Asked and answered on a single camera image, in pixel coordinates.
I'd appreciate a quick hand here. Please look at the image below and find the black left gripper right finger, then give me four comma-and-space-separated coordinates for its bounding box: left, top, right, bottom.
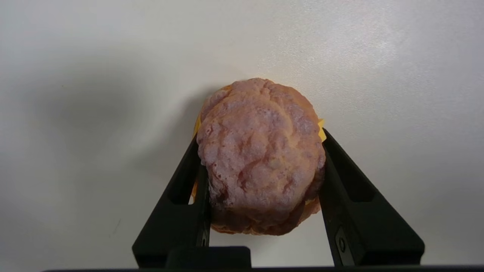
319, 128, 425, 266

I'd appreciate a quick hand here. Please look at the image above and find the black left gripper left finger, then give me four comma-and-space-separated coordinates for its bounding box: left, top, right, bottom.
132, 136, 211, 269

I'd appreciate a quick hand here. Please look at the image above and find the cream puff toy pastry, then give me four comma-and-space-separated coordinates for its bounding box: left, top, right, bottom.
191, 78, 326, 236

